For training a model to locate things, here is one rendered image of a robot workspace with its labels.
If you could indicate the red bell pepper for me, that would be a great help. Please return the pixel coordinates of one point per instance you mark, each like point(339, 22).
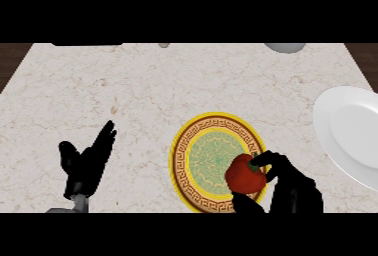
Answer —
point(246, 174)

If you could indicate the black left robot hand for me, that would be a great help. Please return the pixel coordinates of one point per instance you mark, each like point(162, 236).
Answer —
point(91, 163)

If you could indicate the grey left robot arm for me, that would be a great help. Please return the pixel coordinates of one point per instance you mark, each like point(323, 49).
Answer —
point(75, 204)

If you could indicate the grey round object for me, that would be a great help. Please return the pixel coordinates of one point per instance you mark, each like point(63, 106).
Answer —
point(286, 47)

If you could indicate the yellow patterned plate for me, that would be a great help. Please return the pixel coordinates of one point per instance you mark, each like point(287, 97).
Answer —
point(209, 160)

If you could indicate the white plate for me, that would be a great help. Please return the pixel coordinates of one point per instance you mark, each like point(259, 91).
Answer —
point(352, 133)

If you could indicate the small grey object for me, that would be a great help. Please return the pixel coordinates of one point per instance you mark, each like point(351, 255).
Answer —
point(163, 44)

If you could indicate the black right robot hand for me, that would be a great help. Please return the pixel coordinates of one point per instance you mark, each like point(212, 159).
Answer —
point(293, 186)

